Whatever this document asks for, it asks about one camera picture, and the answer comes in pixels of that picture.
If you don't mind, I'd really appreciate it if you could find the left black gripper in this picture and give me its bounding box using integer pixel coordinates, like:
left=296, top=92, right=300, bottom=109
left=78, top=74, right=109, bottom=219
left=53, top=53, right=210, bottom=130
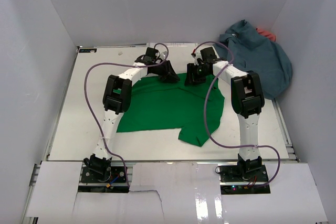
left=152, top=60, right=180, bottom=83

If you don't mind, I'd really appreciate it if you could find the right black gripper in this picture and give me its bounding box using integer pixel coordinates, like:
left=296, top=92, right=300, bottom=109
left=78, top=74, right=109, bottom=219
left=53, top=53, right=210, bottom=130
left=184, top=63, right=209, bottom=86

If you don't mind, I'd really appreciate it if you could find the green polo shirt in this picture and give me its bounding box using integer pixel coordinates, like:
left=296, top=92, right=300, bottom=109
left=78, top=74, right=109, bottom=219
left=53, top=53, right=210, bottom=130
left=117, top=73, right=225, bottom=147

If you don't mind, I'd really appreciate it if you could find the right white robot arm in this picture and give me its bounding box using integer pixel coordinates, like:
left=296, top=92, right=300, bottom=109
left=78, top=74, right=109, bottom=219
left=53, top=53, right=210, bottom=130
left=185, top=47, right=265, bottom=182

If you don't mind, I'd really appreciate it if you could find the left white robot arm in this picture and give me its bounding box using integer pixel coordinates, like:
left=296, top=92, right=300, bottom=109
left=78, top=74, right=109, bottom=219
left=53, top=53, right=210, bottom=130
left=83, top=43, right=180, bottom=182

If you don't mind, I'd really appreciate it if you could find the white printed label strip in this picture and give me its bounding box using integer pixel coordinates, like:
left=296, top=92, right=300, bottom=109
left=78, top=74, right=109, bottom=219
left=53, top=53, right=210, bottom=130
left=146, top=42, right=198, bottom=48

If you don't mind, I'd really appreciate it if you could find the blue-grey t shirt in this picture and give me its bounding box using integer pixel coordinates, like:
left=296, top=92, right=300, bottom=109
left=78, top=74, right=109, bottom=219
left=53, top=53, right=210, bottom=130
left=219, top=20, right=293, bottom=100

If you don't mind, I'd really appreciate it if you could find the black label sticker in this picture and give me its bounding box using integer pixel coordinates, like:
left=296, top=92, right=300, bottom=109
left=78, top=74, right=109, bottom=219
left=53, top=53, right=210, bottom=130
left=78, top=48, right=97, bottom=53

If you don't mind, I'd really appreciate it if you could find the coral red t shirt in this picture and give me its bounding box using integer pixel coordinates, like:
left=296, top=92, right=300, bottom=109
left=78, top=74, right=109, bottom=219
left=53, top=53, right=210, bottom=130
left=256, top=28, right=277, bottom=42

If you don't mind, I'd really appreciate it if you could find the white paper sheet front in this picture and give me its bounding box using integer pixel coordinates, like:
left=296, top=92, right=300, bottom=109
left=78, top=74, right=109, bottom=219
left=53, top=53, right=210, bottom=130
left=26, top=162, right=328, bottom=223

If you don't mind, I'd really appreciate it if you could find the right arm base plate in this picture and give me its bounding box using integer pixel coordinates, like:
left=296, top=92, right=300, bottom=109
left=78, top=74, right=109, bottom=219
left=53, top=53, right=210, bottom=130
left=215, top=165, right=271, bottom=195

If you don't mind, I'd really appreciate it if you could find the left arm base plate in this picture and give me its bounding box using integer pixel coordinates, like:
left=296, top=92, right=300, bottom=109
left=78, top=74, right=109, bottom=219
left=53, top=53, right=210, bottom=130
left=78, top=166, right=129, bottom=194

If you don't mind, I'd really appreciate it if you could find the aluminium table frame rail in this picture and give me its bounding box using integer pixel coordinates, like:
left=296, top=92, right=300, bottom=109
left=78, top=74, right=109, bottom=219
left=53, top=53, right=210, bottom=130
left=272, top=99, right=300, bottom=163

